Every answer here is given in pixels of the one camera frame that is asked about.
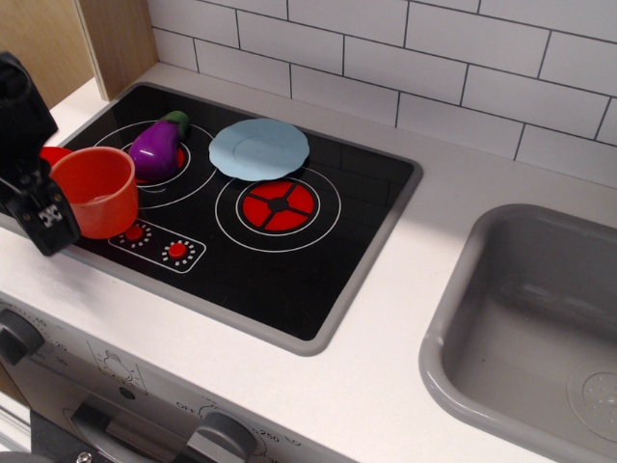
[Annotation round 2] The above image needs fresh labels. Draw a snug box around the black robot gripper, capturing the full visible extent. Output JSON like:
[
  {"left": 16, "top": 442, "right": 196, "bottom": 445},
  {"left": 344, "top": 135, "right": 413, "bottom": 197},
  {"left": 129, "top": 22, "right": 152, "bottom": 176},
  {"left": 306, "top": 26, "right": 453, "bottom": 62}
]
[{"left": 1, "top": 51, "right": 80, "bottom": 256}]

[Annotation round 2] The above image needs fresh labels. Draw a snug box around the orange plastic cup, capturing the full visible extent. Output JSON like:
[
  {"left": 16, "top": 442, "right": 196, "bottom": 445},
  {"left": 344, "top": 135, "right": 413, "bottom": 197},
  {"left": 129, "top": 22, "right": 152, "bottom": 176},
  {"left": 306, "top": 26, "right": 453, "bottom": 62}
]
[{"left": 51, "top": 147, "right": 138, "bottom": 239}]

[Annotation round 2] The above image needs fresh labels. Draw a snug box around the light blue plate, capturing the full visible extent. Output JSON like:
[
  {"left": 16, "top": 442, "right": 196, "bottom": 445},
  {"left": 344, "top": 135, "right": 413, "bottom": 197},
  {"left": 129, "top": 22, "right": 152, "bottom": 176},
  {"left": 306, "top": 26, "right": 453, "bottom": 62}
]
[{"left": 208, "top": 118, "right": 309, "bottom": 181}]

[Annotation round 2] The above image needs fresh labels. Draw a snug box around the red white toy sushi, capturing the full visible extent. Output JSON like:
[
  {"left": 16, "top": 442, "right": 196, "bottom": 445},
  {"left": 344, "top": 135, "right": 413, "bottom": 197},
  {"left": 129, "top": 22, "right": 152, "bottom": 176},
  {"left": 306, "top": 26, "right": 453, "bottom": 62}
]
[{"left": 40, "top": 147, "right": 71, "bottom": 167}]

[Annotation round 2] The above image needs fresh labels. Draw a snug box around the purple toy eggplant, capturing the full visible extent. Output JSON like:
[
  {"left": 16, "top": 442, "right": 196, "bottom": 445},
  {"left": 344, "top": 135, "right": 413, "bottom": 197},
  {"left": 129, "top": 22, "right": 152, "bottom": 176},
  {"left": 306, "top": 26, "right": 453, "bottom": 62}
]
[{"left": 128, "top": 111, "right": 190, "bottom": 182}]

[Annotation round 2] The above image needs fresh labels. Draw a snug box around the grey left oven knob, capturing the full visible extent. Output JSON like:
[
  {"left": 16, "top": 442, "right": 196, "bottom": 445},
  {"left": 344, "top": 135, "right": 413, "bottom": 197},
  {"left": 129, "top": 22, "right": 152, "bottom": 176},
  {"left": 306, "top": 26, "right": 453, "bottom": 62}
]
[{"left": 1, "top": 310, "right": 44, "bottom": 366}]

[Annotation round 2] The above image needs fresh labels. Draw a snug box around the grey oven knob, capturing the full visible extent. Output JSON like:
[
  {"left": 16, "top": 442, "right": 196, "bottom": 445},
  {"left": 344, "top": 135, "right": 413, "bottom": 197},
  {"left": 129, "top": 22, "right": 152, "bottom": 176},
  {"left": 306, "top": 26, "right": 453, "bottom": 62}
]
[
  {"left": 187, "top": 412, "right": 257, "bottom": 463},
  {"left": 1, "top": 310, "right": 44, "bottom": 366}
]

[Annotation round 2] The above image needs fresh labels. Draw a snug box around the wooden side panel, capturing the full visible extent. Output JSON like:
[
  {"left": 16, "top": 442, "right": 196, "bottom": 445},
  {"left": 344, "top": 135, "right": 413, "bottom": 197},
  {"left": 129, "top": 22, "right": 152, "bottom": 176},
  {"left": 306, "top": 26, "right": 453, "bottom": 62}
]
[{"left": 0, "top": 0, "right": 160, "bottom": 146}]

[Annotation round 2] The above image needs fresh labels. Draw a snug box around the grey oven front panel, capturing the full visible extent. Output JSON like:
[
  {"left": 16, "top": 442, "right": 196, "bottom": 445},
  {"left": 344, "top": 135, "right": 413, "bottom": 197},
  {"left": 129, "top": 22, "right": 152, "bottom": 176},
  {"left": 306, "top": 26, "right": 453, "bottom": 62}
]
[{"left": 1, "top": 300, "right": 346, "bottom": 462}]

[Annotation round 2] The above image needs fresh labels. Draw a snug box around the grey right oven knob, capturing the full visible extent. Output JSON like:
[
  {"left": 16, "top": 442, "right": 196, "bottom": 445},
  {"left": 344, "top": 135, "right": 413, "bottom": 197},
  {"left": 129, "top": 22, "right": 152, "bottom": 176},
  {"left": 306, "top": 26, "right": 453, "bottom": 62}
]
[{"left": 187, "top": 412, "right": 257, "bottom": 463}]

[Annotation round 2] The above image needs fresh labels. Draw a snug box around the grey toy sink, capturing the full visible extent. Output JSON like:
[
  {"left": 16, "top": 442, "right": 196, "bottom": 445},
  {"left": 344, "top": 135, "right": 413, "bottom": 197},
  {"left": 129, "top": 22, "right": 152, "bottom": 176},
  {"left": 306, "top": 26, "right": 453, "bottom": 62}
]
[{"left": 419, "top": 204, "right": 616, "bottom": 462}]

